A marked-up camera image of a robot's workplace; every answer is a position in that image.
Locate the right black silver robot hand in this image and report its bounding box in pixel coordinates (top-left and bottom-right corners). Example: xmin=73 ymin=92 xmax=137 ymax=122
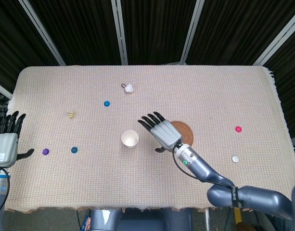
xmin=137 ymin=112 xmax=183 ymax=154

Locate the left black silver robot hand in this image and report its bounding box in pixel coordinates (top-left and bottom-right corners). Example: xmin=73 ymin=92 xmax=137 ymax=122
xmin=0 ymin=111 xmax=35 ymax=168

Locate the white paper cup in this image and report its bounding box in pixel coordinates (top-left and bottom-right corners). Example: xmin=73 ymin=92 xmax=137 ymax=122
xmin=121 ymin=130 xmax=140 ymax=148

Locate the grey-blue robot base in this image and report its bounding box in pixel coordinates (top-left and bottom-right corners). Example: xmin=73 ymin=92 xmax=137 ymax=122
xmin=89 ymin=208 xmax=193 ymax=231

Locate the round brown woven coaster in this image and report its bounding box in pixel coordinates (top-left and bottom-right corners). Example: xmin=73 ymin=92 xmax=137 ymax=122
xmin=170 ymin=121 xmax=194 ymax=147

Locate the beige knitted table cloth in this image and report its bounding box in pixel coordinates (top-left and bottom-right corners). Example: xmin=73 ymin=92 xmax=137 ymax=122
xmin=4 ymin=65 xmax=295 ymax=214

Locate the yellow floor object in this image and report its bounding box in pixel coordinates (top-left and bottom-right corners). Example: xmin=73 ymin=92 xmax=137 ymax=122
xmin=234 ymin=207 xmax=243 ymax=224

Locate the blue printed box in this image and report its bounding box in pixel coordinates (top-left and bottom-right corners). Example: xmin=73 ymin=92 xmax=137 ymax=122
xmin=82 ymin=215 xmax=91 ymax=231

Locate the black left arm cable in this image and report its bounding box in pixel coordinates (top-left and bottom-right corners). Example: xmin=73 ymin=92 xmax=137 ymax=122
xmin=0 ymin=167 xmax=11 ymax=217

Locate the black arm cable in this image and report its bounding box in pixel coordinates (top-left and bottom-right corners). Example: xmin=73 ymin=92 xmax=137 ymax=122
xmin=173 ymin=150 xmax=234 ymax=189
xmin=0 ymin=167 xmax=11 ymax=217

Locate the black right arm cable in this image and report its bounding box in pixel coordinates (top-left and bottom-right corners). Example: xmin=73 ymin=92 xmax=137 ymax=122
xmin=173 ymin=150 xmax=234 ymax=189

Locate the aluminium frame post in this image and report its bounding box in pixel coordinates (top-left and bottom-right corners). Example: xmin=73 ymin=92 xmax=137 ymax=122
xmin=0 ymin=80 xmax=13 ymax=100
xmin=18 ymin=0 xmax=66 ymax=66
xmin=252 ymin=8 xmax=295 ymax=66
xmin=180 ymin=0 xmax=205 ymax=65
xmin=111 ymin=0 xmax=128 ymax=65

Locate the black velcro strap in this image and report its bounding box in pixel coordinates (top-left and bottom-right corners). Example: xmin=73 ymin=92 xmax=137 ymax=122
xmin=230 ymin=185 xmax=243 ymax=209

